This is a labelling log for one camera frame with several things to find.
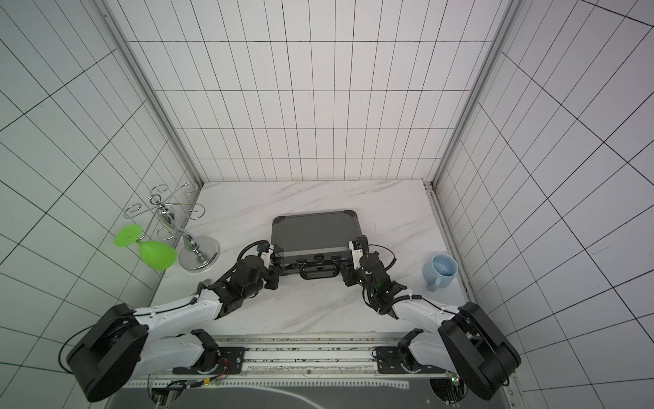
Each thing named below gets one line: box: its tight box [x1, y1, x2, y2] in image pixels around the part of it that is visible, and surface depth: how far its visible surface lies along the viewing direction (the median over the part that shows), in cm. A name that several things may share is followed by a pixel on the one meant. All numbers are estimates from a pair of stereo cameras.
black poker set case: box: [270, 209, 363, 280], surface depth 88 cm
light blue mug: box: [422, 253, 459, 293], surface depth 87 cm
